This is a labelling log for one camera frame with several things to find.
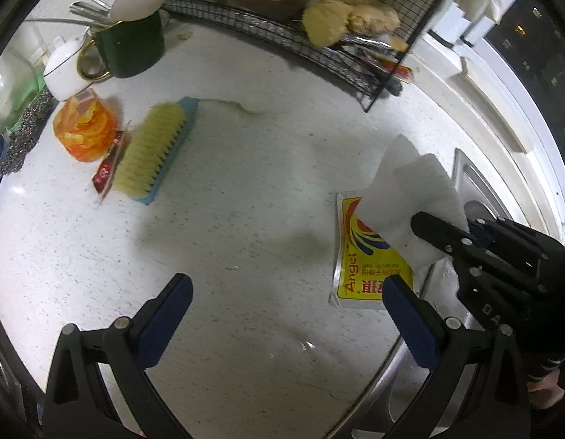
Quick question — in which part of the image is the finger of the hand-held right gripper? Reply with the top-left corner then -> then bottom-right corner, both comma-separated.
467,219 -> 493,248
410,211 -> 477,257

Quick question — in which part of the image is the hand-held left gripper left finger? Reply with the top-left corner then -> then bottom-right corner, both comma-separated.
44,273 -> 194,439

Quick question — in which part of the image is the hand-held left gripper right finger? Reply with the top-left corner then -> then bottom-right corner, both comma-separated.
381,275 -> 532,439

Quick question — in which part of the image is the white tissue paper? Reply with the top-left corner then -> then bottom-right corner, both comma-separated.
358,134 -> 470,270

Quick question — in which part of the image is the yellow printed packet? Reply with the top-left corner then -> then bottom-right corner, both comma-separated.
329,192 -> 415,310

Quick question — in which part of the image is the orange patterned jar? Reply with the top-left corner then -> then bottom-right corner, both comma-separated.
52,90 -> 118,163

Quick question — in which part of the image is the person's right hand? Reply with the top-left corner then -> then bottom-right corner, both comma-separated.
528,370 -> 565,410

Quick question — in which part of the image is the stainless steel sink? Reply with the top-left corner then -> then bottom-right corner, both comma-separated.
323,149 -> 565,439

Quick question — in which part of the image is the red sauce sachet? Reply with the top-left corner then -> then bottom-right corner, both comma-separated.
91,130 -> 128,197

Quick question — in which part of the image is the blue scrub brush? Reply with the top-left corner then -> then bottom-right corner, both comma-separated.
113,97 -> 201,205

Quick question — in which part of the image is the red foil packet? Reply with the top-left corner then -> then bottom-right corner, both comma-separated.
355,39 -> 415,84

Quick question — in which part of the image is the dark window pane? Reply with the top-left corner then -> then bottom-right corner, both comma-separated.
488,0 -> 565,239

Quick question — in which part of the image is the steel wool scourer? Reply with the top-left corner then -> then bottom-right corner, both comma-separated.
7,87 -> 54,177

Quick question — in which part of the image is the ginger root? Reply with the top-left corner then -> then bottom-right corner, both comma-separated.
302,0 -> 400,48

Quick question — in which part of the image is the white ceramic container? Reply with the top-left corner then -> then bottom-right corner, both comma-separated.
44,37 -> 109,101

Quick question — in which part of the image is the dark green mug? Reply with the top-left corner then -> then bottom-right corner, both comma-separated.
78,9 -> 166,80

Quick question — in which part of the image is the black wire rack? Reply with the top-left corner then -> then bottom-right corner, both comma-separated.
161,0 -> 461,113

